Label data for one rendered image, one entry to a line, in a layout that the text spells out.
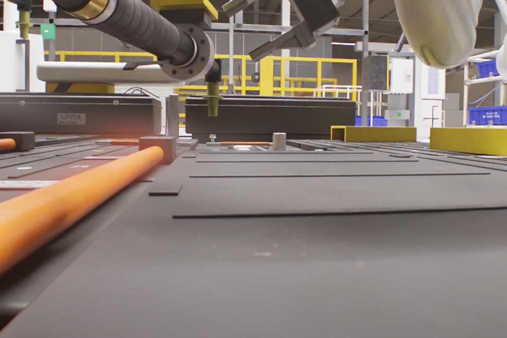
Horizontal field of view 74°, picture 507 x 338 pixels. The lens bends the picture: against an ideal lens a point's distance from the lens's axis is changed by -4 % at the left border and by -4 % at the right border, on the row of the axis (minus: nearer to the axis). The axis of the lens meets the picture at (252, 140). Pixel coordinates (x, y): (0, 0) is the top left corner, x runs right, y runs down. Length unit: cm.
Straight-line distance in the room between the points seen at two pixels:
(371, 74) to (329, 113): 226
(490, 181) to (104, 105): 81
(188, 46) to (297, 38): 18
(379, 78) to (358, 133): 246
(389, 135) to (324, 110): 21
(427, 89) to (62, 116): 395
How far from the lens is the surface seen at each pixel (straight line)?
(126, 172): 16
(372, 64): 316
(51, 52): 383
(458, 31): 67
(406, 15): 66
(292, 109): 88
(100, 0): 32
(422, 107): 435
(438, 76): 449
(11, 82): 325
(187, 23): 55
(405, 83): 327
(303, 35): 58
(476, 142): 48
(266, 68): 1039
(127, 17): 36
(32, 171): 26
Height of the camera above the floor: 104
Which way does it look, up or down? 2 degrees down
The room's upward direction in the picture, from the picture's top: 1 degrees clockwise
